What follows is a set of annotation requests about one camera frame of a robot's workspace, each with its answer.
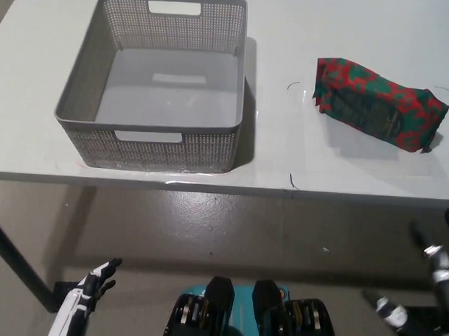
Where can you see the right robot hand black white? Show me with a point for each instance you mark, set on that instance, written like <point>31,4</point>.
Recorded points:
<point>445,286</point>

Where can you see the red green coffee bean bag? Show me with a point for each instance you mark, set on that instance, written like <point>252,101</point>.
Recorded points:
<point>374,103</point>

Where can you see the grey perforated plastic basket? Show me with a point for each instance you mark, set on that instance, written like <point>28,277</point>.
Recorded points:
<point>164,92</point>

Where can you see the robot body black teal blocks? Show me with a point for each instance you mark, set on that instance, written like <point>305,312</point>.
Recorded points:
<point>219,315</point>

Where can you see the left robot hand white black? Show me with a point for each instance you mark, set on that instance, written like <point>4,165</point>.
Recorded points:
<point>76,303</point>

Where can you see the black slanted table leg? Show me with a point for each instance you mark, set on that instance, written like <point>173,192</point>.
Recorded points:
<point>18,260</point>

